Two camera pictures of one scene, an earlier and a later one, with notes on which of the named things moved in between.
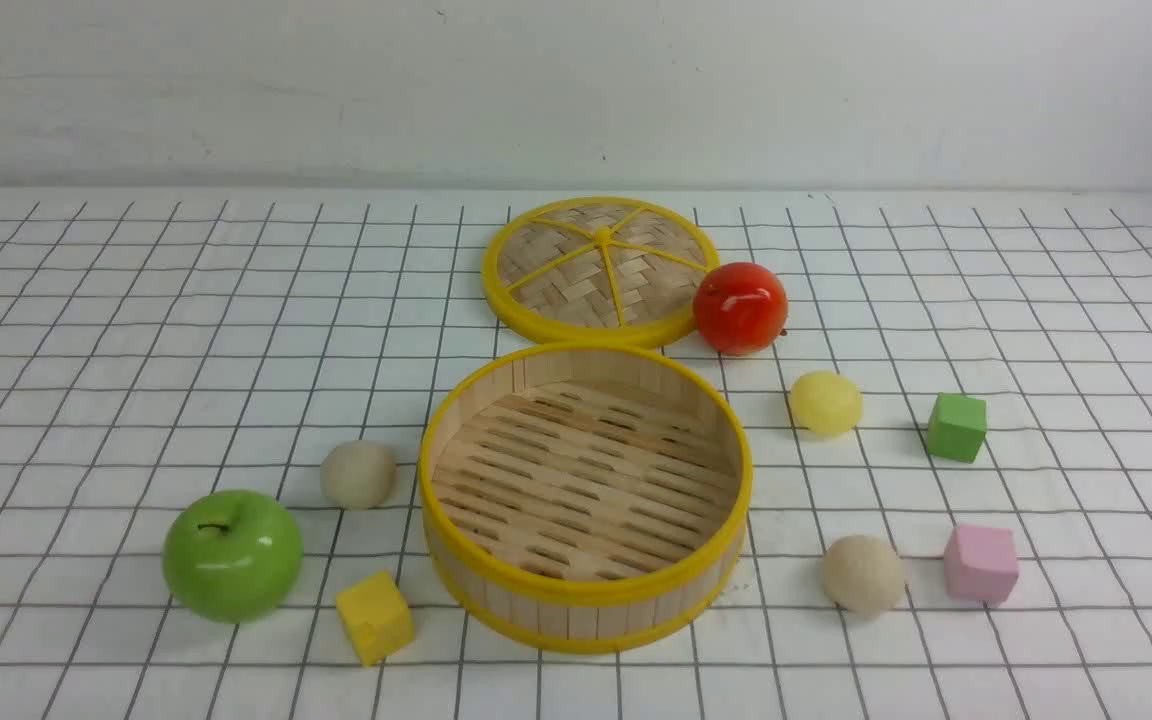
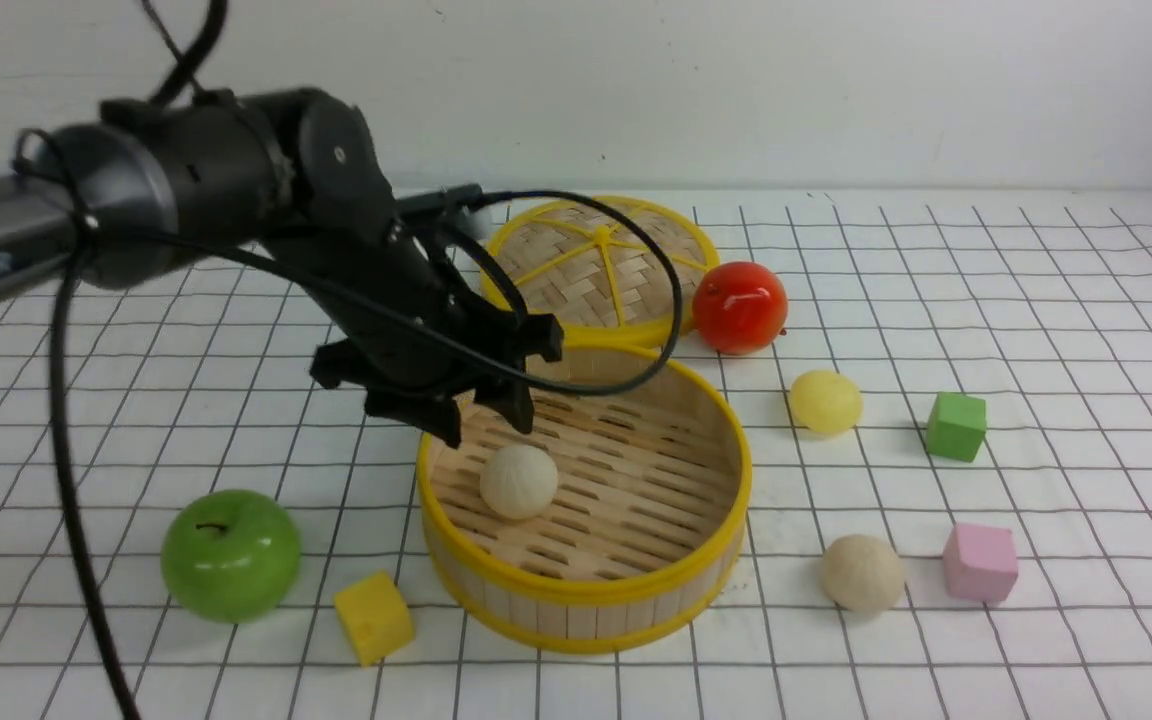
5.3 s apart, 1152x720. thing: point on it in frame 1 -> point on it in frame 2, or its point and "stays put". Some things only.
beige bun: (359, 475) -> (519, 482)
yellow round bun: (826, 403) stays put
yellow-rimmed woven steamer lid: (600, 271) stays put
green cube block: (957, 427) stays put
